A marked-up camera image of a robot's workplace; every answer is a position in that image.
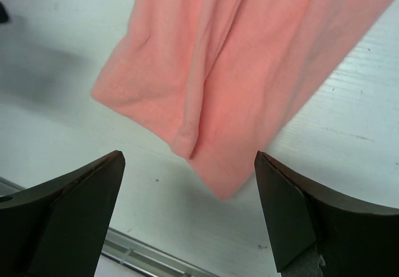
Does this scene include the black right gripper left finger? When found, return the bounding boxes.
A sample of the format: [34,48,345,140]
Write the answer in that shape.
[1,151,125,276]

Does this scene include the aluminium table edge rail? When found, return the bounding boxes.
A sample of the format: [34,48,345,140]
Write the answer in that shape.
[1,179,208,276]

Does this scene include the pink t shirt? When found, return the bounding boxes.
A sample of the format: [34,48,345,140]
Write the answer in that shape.
[91,0,393,199]

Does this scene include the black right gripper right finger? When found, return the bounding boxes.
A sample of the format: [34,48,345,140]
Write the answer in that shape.
[254,152,398,276]

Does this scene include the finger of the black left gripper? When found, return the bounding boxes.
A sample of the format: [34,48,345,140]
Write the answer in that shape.
[0,2,9,24]

